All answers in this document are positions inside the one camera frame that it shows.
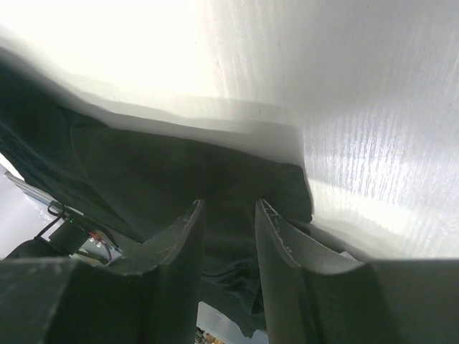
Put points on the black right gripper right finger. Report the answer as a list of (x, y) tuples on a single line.
[(313, 294)]

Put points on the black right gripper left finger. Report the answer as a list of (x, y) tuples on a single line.
[(149, 295)]

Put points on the black t shirt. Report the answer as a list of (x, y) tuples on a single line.
[(137, 184)]

